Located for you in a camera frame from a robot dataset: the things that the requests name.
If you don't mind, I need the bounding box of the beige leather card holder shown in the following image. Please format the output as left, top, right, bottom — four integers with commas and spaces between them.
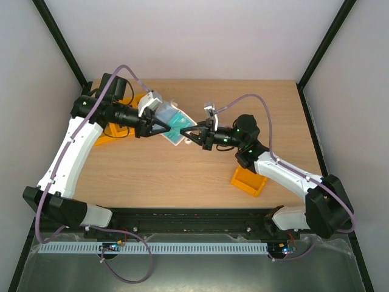
155, 101, 197, 146

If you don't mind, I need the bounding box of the teal green card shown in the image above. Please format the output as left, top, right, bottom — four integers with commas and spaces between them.
168, 111, 197, 134

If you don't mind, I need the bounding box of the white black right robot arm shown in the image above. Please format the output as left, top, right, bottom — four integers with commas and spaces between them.
180, 114, 353, 238

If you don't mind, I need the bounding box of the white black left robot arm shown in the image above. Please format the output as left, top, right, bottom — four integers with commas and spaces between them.
22, 74, 170, 228

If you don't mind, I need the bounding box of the yellow three-compartment bin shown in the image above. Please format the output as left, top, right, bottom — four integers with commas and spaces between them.
94, 92, 146, 146

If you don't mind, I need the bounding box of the small yellow bin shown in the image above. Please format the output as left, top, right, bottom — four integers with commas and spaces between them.
230, 166, 267, 198

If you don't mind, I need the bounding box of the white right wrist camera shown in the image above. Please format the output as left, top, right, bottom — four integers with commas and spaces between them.
204, 102, 219, 131

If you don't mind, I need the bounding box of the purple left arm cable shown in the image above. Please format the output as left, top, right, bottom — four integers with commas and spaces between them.
35, 64, 154, 283

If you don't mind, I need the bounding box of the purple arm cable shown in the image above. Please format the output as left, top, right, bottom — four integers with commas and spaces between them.
212, 93, 356, 263
35, 64, 154, 283

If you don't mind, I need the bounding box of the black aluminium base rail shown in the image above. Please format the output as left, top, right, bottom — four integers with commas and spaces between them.
81, 207, 301, 241

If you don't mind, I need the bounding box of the black left frame post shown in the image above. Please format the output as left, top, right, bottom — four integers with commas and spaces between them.
32, 0, 92, 89

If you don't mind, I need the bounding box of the black frame post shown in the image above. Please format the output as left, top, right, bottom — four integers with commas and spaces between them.
32, 0, 92, 89
297, 0, 358, 89

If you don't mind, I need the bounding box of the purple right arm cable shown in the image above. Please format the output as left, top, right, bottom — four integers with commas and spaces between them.
212, 93, 356, 263

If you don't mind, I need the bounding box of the white slotted cable duct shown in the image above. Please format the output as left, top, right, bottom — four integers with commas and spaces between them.
38, 242, 268, 255

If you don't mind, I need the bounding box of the black right frame post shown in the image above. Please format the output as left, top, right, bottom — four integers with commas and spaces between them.
297, 0, 358, 89

